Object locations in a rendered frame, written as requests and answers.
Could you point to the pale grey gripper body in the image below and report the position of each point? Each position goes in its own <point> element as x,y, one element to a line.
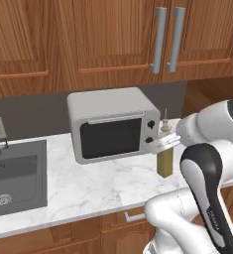
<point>166,143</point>

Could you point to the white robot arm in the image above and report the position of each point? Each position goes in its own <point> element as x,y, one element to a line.
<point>200,185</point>

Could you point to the olive oil and vinegar bottle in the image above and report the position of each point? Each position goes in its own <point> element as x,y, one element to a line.
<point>165,163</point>

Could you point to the black oven knob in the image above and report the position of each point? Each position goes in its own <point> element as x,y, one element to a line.
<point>150,124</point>
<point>149,140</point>

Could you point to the black glass oven door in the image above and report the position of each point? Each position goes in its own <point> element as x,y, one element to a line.
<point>111,137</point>

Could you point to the white toaster oven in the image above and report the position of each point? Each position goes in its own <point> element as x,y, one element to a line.
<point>101,102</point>

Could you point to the wooden drawer front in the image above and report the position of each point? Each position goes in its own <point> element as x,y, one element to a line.
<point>134,215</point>

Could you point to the wooden base cupboard door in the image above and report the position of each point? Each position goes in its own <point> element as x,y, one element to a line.
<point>124,243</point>
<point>45,243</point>

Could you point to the grey steel sink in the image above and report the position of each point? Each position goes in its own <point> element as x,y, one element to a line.
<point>15,178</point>

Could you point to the wooden wall cupboard door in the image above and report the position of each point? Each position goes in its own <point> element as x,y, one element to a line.
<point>210,33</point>
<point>15,43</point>
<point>108,36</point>

